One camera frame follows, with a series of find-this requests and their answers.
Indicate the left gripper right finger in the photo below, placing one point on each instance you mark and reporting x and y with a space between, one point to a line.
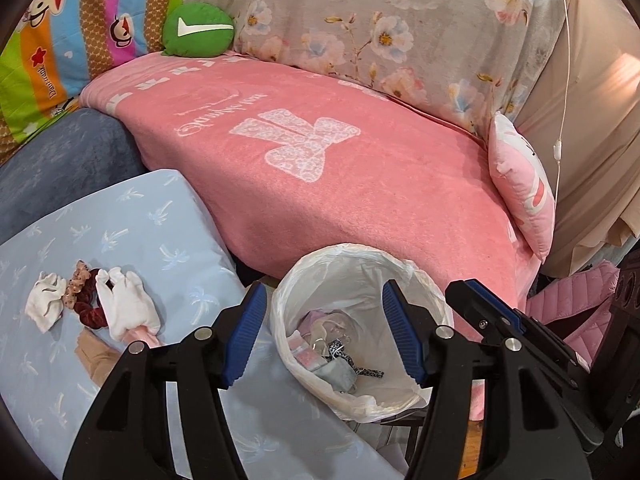
437 357

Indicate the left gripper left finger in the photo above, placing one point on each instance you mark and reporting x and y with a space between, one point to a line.
125 434

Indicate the tan stocking cloth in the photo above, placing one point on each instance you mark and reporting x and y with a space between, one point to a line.
97 357

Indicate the dark red velvet scrunchie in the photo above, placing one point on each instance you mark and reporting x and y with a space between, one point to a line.
88 305

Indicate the white glove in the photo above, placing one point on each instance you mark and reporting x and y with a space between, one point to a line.
129 311

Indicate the white sock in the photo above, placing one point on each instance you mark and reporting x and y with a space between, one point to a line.
44 303

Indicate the beige dotted scrunchie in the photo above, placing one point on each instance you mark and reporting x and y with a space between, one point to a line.
75 284

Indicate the leopard print fabric strip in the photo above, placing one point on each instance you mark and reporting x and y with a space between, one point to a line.
337 350

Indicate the white lined trash bin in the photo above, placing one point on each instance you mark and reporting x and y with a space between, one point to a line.
349 278

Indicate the pink quilted jacket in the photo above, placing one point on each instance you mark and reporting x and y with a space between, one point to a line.
588 292

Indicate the small pink white pillow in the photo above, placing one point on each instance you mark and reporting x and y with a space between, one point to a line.
521 180

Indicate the beige curtain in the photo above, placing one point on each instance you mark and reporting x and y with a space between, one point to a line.
582 118

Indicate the dark blue cushion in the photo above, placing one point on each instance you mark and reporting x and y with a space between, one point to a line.
80 154

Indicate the pink bow blanket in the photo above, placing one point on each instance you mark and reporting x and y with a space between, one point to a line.
333 190

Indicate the grey floral quilt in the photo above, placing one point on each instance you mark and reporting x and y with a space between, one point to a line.
460 60

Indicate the green checkmark plush cushion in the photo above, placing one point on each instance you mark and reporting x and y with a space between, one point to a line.
197 30

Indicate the colourful monkey striped bedding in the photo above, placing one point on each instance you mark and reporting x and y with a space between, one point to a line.
58 47

